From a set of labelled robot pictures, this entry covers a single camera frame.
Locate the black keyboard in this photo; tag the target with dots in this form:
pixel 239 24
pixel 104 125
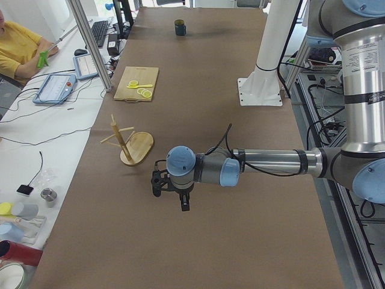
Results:
pixel 99 30

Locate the far blue teach pendant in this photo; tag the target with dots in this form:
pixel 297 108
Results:
pixel 84 67

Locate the black power adapter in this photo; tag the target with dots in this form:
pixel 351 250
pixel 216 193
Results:
pixel 113 46

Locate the red cylinder bottle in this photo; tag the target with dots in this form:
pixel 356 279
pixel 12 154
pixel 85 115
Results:
pixel 11 251

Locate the yellow plastic knife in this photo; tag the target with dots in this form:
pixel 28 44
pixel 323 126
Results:
pixel 139 86

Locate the wooden cutting board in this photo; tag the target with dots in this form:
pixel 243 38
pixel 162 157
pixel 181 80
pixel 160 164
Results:
pixel 144 75

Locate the light blue cup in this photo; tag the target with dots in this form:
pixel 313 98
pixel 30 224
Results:
pixel 11 232

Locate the lemon slice under knife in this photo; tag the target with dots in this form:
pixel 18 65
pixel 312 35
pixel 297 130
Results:
pixel 133 84

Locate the near blue teach pendant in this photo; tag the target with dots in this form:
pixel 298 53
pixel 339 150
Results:
pixel 55 89

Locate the lemon slice middle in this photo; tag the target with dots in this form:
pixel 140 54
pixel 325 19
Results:
pixel 141 91

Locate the blue teach pendant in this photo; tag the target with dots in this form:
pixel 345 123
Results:
pixel 84 67
pixel 55 89

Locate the dark teal mug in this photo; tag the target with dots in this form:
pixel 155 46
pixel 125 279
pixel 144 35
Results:
pixel 180 27

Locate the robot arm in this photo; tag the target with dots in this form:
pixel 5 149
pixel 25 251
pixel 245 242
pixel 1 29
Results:
pixel 357 28

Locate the black computer mouse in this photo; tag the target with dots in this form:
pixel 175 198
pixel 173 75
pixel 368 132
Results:
pixel 79 52

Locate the wooden cup storage rack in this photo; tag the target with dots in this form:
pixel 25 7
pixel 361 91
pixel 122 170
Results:
pixel 135 146

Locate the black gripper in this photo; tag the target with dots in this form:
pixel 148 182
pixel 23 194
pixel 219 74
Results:
pixel 181 192

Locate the person in yellow shirt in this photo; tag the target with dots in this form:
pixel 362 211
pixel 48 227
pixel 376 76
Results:
pixel 20 51

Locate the black square pad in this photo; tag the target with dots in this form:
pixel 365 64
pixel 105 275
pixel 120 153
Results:
pixel 25 189

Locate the yellow cup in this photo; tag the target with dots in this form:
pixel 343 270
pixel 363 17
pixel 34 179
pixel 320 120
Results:
pixel 5 209

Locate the aluminium frame post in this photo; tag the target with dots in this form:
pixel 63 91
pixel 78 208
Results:
pixel 87 35

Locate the small steel cup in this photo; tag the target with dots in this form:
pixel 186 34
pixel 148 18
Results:
pixel 49 196

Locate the grey cup lying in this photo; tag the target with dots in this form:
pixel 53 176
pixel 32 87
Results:
pixel 25 211

